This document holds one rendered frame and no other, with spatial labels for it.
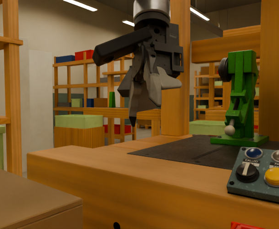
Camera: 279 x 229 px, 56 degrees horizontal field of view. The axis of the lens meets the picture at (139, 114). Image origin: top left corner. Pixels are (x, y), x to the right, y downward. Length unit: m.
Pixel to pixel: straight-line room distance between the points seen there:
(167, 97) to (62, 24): 8.22
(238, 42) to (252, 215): 0.81
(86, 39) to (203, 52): 8.72
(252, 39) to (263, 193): 0.79
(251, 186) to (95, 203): 0.29
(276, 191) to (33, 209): 0.27
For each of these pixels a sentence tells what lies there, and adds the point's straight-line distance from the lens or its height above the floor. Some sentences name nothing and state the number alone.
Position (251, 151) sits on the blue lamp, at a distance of 0.42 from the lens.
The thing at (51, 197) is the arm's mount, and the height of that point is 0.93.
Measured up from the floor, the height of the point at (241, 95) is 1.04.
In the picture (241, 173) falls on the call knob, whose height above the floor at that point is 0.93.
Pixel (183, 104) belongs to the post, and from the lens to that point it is 1.10.
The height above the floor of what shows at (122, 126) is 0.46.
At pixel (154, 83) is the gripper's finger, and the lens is 0.42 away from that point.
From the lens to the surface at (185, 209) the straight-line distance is 0.42.
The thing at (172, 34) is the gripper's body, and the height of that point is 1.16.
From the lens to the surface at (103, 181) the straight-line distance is 0.51.
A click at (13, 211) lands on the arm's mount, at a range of 0.26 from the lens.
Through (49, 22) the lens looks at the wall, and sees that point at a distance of 8.90.
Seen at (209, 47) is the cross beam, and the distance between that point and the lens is 1.14.
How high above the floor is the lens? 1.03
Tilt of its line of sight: 3 degrees down
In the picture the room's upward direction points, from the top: straight up
